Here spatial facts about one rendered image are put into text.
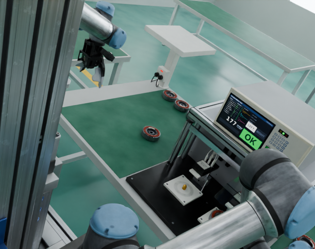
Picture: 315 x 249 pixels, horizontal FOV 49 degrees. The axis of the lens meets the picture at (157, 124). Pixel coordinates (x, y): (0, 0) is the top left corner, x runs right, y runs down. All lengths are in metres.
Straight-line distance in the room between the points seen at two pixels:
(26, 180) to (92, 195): 1.90
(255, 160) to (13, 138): 0.55
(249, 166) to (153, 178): 0.95
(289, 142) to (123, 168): 0.80
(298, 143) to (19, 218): 1.11
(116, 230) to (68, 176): 1.92
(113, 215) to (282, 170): 0.41
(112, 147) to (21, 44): 1.38
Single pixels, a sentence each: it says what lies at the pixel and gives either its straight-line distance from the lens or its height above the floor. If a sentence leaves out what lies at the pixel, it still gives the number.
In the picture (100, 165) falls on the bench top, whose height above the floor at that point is 0.73.
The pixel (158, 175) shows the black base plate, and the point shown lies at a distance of 1.79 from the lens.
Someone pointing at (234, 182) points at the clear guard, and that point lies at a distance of 1.50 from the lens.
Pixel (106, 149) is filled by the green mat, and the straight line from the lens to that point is 1.86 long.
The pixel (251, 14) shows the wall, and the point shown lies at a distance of 8.75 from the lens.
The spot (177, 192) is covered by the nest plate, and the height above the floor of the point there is 0.78.
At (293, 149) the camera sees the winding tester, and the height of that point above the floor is 1.26.
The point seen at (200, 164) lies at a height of 0.92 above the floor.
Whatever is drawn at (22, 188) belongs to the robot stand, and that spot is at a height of 1.35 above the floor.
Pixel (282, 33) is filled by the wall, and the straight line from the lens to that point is 8.38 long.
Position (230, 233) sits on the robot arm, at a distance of 0.80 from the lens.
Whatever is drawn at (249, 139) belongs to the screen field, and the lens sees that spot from 1.62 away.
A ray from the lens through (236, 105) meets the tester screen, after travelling 1.63.
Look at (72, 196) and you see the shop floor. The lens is 2.60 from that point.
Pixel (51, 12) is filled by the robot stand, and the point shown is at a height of 1.73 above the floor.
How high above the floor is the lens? 1.91
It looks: 32 degrees down
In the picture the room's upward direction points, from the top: 22 degrees clockwise
